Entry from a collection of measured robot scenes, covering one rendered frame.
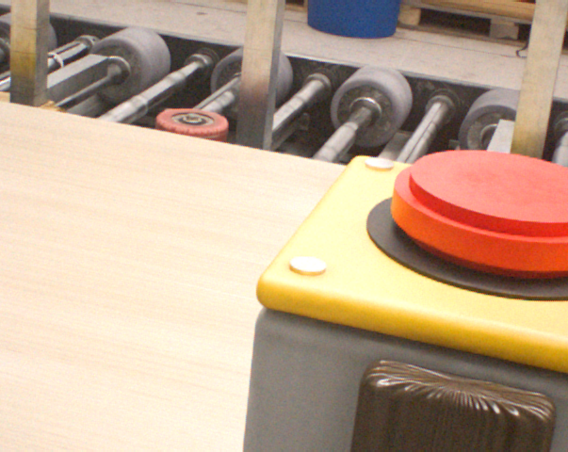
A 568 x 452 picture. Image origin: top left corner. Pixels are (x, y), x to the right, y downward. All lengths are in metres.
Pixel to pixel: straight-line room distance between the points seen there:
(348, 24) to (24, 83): 4.42
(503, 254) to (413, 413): 0.03
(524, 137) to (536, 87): 0.06
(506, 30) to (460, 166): 5.95
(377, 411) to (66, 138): 1.07
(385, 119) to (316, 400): 1.58
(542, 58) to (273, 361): 1.12
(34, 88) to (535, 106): 0.61
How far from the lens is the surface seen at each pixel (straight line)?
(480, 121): 1.72
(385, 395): 0.18
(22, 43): 1.48
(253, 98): 1.38
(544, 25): 1.29
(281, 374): 0.19
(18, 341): 0.83
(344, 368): 0.19
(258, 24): 1.35
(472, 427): 0.18
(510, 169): 0.21
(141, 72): 1.85
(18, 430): 0.73
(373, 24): 5.87
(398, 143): 1.84
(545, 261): 0.19
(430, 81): 1.87
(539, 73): 1.30
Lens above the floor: 1.30
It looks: 22 degrees down
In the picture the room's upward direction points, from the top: 6 degrees clockwise
